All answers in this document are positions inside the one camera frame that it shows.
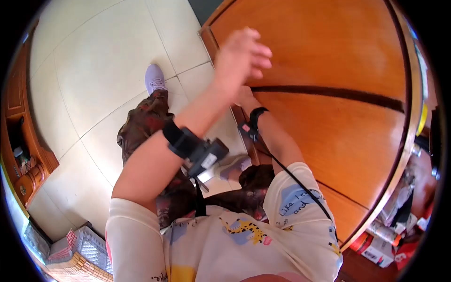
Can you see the carved wooden cabinet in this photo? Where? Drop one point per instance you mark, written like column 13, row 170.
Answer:
column 24, row 141

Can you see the person's legs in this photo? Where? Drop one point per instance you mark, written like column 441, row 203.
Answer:
column 146, row 120

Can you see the person's left fingers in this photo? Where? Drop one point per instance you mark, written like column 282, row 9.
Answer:
column 259, row 56

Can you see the person's left hand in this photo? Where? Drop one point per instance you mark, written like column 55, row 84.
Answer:
column 234, row 58

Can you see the quilted silver storage box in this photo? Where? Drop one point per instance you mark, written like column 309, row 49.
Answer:
column 88, row 246

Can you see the black wrist band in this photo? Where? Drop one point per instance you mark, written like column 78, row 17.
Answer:
column 193, row 150
column 254, row 121

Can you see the cluttered shelf of goods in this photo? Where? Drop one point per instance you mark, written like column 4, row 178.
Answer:
column 398, row 225

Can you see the person's body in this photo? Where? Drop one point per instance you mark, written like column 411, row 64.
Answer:
column 225, row 246

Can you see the person's right hand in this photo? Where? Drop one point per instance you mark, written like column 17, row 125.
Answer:
column 244, row 97

